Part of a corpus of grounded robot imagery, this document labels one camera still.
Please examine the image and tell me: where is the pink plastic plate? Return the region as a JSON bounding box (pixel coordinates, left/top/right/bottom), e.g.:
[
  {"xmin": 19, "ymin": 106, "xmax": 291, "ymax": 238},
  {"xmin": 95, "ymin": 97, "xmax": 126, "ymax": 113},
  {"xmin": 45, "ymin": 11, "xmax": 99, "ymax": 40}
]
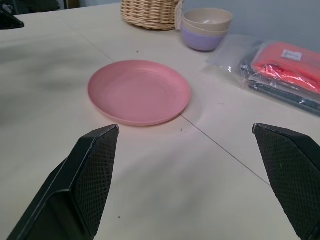
[{"xmin": 87, "ymin": 59, "xmax": 192, "ymax": 127}]

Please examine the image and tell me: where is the orange packaged cloth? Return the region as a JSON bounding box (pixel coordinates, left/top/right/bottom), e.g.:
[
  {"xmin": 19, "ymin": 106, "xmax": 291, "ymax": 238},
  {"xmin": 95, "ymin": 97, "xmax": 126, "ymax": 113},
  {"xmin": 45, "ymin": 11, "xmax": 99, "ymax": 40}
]
[{"xmin": 250, "ymin": 41, "xmax": 320, "ymax": 88}]

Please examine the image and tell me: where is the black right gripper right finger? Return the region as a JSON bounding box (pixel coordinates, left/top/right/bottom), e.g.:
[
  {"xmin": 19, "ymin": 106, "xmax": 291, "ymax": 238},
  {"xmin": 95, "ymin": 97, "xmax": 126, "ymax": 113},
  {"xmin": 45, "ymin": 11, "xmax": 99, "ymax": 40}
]
[{"xmin": 252, "ymin": 122, "xmax": 320, "ymax": 240}]

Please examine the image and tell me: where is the beige plastic bowl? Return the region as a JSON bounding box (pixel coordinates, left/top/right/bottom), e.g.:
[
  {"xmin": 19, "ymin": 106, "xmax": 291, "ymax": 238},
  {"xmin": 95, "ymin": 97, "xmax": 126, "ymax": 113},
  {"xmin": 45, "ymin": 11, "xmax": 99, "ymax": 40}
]
[
  {"xmin": 181, "ymin": 21, "xmax": 230, "ymax": 36},
  {"xmin": 181, "ymin": 8, "xmax": 234, "ymax": 32}
]

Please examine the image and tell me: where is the clear plastic bag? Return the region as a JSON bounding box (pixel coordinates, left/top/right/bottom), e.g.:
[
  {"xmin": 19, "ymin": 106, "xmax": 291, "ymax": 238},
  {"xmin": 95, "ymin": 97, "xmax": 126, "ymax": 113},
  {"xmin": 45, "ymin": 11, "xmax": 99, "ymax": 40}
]
[{"xmin": 204, "ymin": 34, "xmax": 266, "ymax": 90}]

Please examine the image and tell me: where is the purple plastic bowl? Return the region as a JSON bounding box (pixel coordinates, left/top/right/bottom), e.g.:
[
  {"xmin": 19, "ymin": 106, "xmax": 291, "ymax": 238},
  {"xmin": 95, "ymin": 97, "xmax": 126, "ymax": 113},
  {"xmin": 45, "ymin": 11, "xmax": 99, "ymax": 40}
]
[{"xmin": 180, "ymin": 25, "xmax": 226, "ymax": 53}]

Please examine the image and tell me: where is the woven wicker basket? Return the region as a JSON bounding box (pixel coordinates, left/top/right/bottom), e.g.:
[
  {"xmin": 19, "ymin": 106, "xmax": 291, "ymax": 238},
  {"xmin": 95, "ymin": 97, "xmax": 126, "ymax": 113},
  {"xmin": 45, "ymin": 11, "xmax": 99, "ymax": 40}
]
[{"xmin": 120, "ymin": 0, "xmax": 184, "ymax": 32}]

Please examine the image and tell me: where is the black object at table edge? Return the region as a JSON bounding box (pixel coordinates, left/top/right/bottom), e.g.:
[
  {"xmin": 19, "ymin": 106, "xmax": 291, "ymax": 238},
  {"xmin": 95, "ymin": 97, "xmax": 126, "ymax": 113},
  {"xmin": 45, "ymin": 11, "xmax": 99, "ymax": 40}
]
[{"xmin": 0, "ymin": 4, "xmax": 25, "ymax": 31}]

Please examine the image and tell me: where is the dark packaged cloth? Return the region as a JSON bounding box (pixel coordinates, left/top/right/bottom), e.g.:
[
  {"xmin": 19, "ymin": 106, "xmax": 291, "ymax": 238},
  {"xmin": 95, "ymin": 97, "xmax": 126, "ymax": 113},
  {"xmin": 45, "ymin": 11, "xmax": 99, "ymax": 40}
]
[{"xmin": 239, "ymin": 42, "xmax": 320, "ymax": 116}]

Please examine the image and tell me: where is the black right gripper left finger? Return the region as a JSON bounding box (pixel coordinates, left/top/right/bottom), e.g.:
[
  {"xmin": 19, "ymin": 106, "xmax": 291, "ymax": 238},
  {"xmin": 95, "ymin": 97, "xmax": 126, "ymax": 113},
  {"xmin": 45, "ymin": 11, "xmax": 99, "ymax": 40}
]
[{"xmin": 6, "ymin": 124, "xmax": 120, "ymax": 240}]

